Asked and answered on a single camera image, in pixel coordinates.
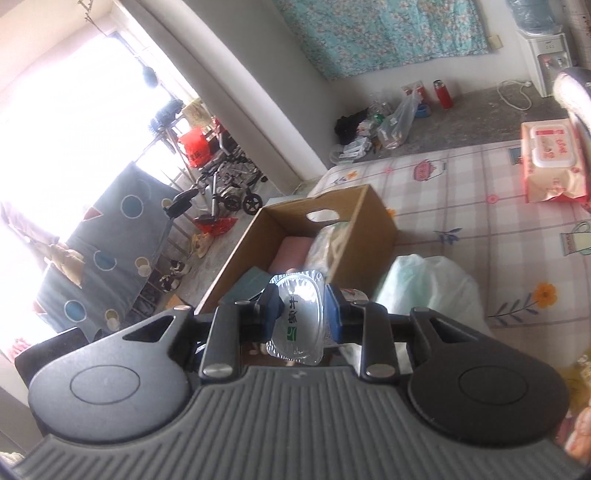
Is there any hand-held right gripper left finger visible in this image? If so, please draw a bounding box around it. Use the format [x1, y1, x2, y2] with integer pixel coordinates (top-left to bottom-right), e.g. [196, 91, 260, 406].
[121, 285, 284, 379]

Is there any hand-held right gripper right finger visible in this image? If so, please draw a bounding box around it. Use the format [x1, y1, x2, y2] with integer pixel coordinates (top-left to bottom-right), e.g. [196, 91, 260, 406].
[326, 284, 482, 382]

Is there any translucent plastic bag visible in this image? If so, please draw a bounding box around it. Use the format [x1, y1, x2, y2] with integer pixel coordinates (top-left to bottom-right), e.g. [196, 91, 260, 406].
[305, 220, 354, 278]

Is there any brown cardboard box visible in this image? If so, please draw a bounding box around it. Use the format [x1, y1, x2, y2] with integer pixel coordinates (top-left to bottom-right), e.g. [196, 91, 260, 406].
[194, 184, 399, 319]

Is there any white bag with teal print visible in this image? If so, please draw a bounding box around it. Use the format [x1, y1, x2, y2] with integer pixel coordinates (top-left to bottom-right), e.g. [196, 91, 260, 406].
[342, 254, 492, 370]

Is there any red paper on floor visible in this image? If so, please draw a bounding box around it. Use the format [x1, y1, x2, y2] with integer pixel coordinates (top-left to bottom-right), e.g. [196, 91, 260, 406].
[193, 217, 237, 236]

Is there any wheelchair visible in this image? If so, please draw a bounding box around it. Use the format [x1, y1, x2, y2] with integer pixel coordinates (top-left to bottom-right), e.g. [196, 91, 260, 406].
[187, 117, 264, 217]

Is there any black padded seat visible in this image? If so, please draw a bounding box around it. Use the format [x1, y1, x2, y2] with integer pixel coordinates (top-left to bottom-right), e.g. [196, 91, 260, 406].
[163, 189, 197, 220]

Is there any plaid bed sheet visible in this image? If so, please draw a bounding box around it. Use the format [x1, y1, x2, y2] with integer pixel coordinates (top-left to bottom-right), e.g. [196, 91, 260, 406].
[305, 141, 591, 370]

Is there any grey blanket with circle print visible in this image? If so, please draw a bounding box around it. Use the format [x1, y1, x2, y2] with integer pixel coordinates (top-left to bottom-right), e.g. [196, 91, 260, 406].
[32, 161, 183, 333]

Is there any red orange bag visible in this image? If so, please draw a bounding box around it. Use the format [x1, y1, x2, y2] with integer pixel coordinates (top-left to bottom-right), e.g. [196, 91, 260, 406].
[178, 127, 208, 168]

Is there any black cloth on floor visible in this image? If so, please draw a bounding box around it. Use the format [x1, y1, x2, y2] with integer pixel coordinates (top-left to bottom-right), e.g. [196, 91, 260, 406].
[335, 108, 370, 146]

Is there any clear plastic bag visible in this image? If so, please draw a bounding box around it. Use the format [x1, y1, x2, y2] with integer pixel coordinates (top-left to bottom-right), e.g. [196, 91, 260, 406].
[376, 90, 419, 151]

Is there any beige cloth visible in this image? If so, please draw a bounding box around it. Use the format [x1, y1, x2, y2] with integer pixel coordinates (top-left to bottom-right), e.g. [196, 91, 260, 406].
[46, 242, 86, 289]

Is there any red thermos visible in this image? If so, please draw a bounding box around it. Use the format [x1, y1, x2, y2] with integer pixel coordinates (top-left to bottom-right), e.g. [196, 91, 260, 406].
[433, 79, 452, 110]

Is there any pink wet wipes pack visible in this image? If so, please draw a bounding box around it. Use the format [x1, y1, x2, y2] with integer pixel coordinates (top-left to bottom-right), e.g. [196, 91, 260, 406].
[521, 119, 589, 204]

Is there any teal floral cloth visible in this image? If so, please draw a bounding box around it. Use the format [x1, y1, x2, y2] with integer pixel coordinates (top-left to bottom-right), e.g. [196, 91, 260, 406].
[272, 0, 490, 81]

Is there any white water dispenser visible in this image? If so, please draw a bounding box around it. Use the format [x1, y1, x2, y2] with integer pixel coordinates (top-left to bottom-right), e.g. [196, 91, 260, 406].
[515, 30, 573, 99]

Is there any rolled patterned paper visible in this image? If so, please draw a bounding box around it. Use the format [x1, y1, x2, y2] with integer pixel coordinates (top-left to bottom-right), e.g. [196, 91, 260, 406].
[561, 0, 591, 70]

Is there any white power cable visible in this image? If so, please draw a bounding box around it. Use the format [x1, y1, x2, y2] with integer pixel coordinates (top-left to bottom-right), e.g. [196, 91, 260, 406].
[496, 79, 534, 112]

